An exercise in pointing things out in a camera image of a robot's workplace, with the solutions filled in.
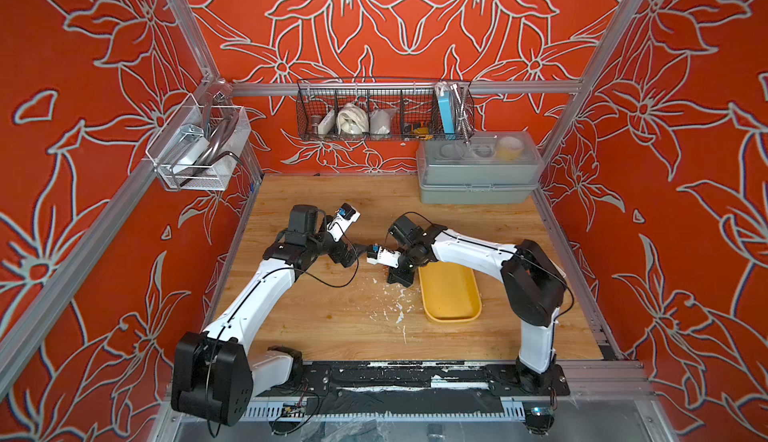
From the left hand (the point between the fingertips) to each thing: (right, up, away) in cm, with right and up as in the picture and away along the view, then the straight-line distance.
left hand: (354, 233), depth 81 cm
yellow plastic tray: (+28, -19, +7) cm, 35 cm away
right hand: (+9, -14, +4) cm, 17 cm away
